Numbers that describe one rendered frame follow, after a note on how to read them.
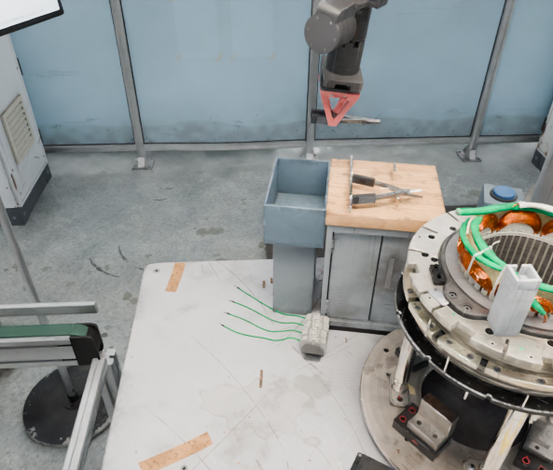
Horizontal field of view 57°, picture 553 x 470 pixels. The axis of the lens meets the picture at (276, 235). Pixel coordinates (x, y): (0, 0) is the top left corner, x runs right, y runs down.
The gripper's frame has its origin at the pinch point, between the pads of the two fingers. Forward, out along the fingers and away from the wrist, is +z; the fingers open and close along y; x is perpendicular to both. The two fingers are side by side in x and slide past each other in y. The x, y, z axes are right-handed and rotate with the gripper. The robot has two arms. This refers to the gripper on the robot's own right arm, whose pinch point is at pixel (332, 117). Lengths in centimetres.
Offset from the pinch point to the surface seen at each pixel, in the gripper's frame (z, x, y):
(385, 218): 8.4, 9.4, 17.0
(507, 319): 0.0, 18.1, 44.4
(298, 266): 25.0, -2.8, 13.0
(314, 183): 15.4, -0.8, -1.3
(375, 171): 9.1, 9.7, 1.8
